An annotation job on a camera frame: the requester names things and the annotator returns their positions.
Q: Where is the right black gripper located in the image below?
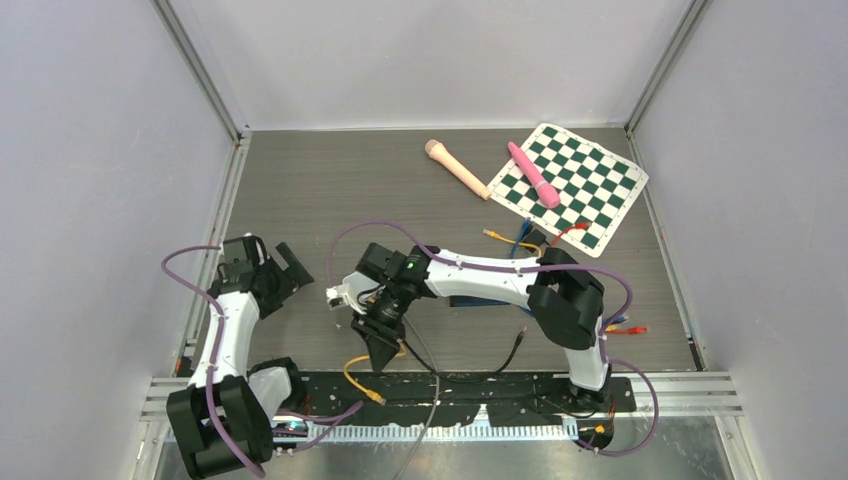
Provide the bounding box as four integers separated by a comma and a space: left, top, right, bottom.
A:
352, 280, 412, 374

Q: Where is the grey thin cable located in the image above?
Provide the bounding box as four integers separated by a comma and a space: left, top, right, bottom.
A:
390, 314, 442, 480

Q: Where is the black ethernet cable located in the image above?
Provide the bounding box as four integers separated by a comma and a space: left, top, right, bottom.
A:
400, 326, 529, 386

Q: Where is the blue ethernet cable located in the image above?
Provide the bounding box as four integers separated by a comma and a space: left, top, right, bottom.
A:
510, 218, 629, 327

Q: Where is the yellow ethernet cable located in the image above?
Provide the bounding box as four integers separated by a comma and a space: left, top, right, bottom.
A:
482, 228, 627, 333

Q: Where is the red ethernet cable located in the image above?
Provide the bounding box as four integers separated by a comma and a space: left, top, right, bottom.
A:
549, 221, 651, 336

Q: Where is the white small router box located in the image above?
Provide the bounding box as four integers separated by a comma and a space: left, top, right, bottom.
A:
325, 284, 366, 314

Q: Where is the black network switch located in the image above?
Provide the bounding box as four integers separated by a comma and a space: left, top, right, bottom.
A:
449, 296, 511, 308

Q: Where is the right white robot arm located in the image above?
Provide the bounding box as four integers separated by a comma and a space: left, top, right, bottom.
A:
327, 243, 611, 411

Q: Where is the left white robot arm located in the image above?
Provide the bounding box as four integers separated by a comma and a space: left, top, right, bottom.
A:
161, 234, 314, 479

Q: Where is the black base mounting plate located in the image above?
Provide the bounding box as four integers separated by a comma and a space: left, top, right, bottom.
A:
281, 371, 636, 427

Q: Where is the beige toy microphone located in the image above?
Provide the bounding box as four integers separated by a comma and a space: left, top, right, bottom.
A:
424, 139, 492, 200

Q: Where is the pink toy microphone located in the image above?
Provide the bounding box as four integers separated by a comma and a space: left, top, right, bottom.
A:
507, 141, 561, 209

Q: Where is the green white checkerboard mat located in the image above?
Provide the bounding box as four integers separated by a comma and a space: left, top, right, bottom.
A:
488, 123, 649, 258

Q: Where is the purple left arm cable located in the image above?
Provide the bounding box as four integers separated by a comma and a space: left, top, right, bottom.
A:
160, 245, 366, 480

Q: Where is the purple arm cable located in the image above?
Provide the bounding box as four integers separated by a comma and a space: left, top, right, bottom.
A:
325, 220, 660, 458
160, 245, 366, 480

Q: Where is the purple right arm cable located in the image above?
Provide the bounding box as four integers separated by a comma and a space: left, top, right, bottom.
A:
325, 220, 660, 458

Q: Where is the aluminium front rail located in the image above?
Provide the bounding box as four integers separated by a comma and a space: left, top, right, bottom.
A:
140, 370, 743, 444

